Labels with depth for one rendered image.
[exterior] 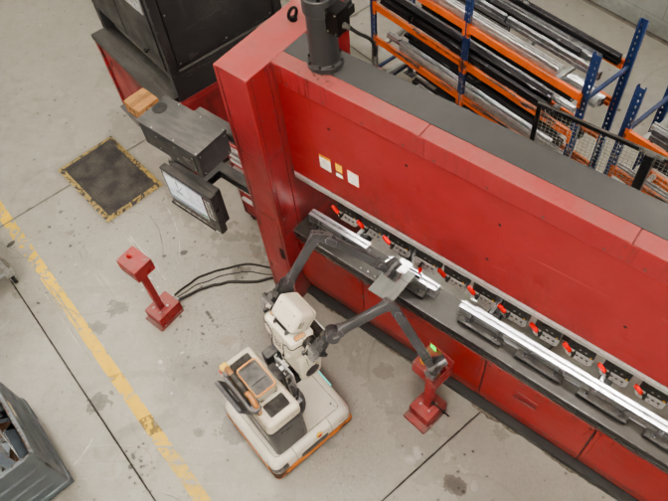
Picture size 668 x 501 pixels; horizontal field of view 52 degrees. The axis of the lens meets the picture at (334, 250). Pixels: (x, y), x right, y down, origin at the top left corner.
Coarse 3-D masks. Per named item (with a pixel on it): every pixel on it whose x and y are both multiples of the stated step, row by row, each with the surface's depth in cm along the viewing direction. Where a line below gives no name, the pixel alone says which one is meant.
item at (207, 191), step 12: (168, 168) 418; (180, 168) 421; (180, 180) 412; (192, 180) 411; (204, 180) 414; (204, 192) 405; (216, 192) 408; (180, 204) 442; (204, 204) 414; (216, 204) 409; (216, 216) 416; (228, 216) 431; (216, 228) 430
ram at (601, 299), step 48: (288, 96) 377; (336, 144) 380; (384, 144) 349; (336, 192) 419; (384, 192) 382; (432, 192) 351; (480, 192) 325; (432, 240) 384; (480, 240) 353; (528, 240) 327; (576, 240) 304; (528, 288) 356; (576, 288) 329; (624, 288) 305; (624, 336) 330
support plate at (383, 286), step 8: (408, 272) 433; (376, 280) 431; (384, 280) 431; (392, 280) 431; (400, 280) 430; (408, 280) 430; (368, 288) 429; (376, 288) 428; (384, 288) 428; (392, 288) 427; (400, 288) 427; (384, 296) 425; (392, 296) 424
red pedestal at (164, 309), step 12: (132, 252) 483; (120, 264) 480; (132, 264) 478; (144, 264) 477; (132, 276) 482; (144, 276) 484; (156, 300) 523; (168, 300) 539; (156, 312) 534; (168, 312) 533; (180, 312) 545; (156, 324) 540; (168, 324) 539
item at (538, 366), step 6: (516, 354) 406; (522, 354) 406; (528, 354) 406; (522, 360) 405; (528, 360) 404; (534, 360) 403; (534, 366) 401; (540, 366) 401; (546, 366) 401; (540, 372) 400; (546, 372) 399; (552, 372) 398; (552, 378) 396; (558, 378) 396; (558, 384) 396
